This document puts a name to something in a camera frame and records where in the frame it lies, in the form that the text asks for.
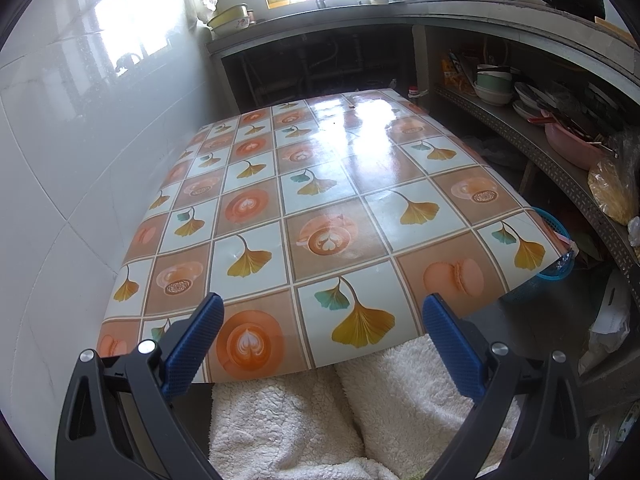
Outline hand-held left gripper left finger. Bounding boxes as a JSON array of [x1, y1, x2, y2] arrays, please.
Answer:
[[56, 292, 225, 480]]

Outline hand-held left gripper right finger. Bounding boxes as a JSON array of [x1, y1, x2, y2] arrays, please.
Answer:
[[421, 293, 596, 480]]

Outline blue plastic basket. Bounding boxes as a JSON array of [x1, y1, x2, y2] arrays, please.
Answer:
[[500, 207, 577, 307]]

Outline perforated metal shelf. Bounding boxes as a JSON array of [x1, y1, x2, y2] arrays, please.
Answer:
[[434, 84, 640, 288]]

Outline yellow plastic bag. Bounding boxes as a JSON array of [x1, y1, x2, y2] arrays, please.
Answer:
[[587, 157, 637, 226]]

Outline pink plastic basin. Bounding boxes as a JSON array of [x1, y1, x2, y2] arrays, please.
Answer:
[[543, 120, 609, 171]]

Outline stack of plates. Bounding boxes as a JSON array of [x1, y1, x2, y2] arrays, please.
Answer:
[[513, 82, 552, 121]]

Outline stack of green-white bowls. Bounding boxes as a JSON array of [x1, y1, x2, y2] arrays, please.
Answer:
[[473, 63, 516, 106]]

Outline orange snack packet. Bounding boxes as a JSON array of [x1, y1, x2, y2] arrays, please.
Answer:
[[440, 54, 474, 94]]

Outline stacked enamel bowls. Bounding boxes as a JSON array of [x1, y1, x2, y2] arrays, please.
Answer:
[[207, 3, 252, 37]]

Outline white hanging plastic bag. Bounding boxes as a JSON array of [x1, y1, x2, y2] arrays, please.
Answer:
[[192, 0, 221, 24]]

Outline grey kitchen counter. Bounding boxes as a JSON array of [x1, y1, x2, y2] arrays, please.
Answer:
[[207, 0, 640, 107]]

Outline wooden cutting board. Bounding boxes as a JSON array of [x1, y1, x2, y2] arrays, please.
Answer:
[[593, 15, 635, 44]]

